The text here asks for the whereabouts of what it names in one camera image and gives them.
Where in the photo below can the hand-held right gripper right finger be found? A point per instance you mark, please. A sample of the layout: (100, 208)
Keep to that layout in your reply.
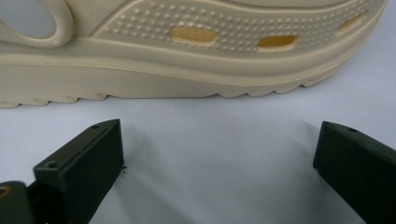
(358, 174)

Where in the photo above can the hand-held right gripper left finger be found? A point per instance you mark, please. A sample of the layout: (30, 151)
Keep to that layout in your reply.
(77, 174)

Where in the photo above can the cream foam clog shoe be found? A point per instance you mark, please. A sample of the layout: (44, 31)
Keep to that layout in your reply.
(162, 71)

